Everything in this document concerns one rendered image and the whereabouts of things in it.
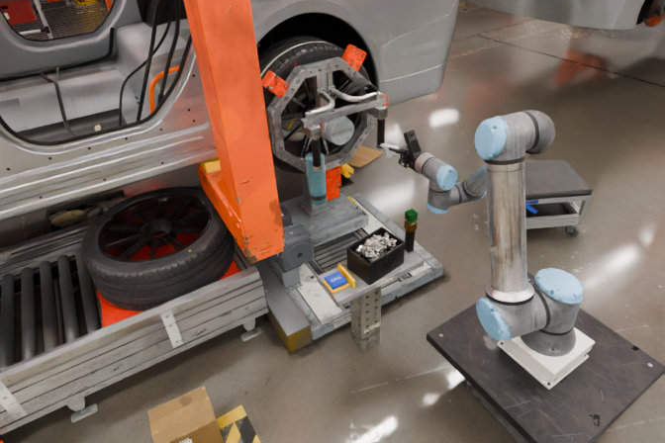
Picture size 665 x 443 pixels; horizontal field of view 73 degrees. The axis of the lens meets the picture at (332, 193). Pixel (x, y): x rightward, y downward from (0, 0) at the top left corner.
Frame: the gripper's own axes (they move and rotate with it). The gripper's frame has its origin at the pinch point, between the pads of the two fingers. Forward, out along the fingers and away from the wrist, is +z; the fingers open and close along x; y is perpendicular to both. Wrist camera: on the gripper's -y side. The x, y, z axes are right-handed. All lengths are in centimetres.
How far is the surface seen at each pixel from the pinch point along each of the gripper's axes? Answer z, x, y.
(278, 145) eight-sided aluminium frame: 30, -43, 3
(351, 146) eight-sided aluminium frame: 30.4, -3.3, 16.6
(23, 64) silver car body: 218, -142, -5
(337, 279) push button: -30, -48, 35
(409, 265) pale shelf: -37, -18, 38
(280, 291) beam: 9, -60, 70
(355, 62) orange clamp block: 29.8, -0.3, -26.6
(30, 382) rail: 1, -163, 51
